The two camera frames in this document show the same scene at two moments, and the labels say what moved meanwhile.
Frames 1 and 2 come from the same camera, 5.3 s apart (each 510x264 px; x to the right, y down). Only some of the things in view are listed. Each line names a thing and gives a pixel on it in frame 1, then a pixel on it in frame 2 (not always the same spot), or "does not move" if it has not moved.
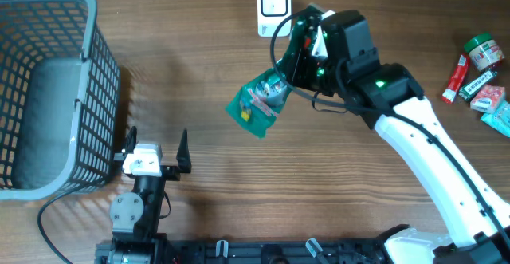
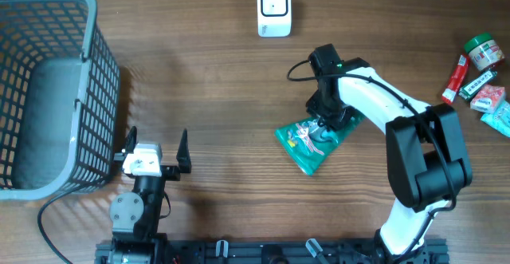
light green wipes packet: (499, 120) does not move
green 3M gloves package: (256, 106) to (309, 143)
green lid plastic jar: (484, 51) does not move
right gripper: (301, 56) to (333, 122)
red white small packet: (487, 98) does not move
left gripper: (172, 173) does not move
